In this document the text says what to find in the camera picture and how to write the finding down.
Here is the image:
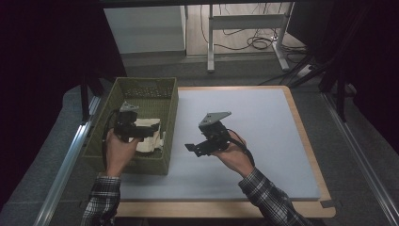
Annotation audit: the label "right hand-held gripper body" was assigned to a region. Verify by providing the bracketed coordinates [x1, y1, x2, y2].
[198, 110, 232, 155]

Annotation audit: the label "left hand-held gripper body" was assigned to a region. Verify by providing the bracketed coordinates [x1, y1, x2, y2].
[113, 101, 140, 143]

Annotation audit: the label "cream printed cloth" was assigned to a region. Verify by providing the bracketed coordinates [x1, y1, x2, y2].
[131, 117, 167, 154]

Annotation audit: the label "green plastic basket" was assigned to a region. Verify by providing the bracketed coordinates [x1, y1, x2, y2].
[81, 76, 180, 176]

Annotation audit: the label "person's right hand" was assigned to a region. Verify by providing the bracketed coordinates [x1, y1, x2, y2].
[209, 131, 256, 179]

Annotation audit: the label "person's left hand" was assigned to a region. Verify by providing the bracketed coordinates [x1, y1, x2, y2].
[104, 127, 143, 179]

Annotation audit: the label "wooden table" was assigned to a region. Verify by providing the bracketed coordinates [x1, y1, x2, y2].
[115, 85, 337, 219]

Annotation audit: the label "pale blue board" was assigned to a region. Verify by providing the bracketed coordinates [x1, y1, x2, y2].
[119, 88, 322, 202]

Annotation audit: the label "white cabinet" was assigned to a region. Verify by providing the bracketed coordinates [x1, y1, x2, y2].
[103, 5, 188, 55]

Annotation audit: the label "dark curtain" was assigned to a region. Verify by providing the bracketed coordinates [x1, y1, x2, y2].
[0, 0, 128, 210]
[286, 0, 399, 155]

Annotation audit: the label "white power strip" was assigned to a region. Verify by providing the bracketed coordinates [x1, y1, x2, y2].
[295, 63, 313, 78]

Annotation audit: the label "black tripod stand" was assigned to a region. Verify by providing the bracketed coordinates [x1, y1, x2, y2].
[287, 53, 350, 124]

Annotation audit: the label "grey tape piece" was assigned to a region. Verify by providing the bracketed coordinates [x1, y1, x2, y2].
[319, 199, 343, 209]

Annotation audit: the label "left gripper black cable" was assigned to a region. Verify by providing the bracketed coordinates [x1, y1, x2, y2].
[100, 107, 122, 171]

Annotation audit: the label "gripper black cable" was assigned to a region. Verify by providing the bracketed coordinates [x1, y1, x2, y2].
[100, 107, 122, 171]
[226, 127, 256, 168]

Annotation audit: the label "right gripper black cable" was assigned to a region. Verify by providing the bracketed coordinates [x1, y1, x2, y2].
[226, 127, 256, 168]

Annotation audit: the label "aluminium rail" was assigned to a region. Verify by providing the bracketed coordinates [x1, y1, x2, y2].
[322, 92, 399, 226]
[32, 95, 102, 226]

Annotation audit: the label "black floor cables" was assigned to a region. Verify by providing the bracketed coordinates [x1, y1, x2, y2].
[199, 3, 309, 54]

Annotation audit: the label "white desk frame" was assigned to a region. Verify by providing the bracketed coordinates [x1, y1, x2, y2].
[206, 2, 296, 74]

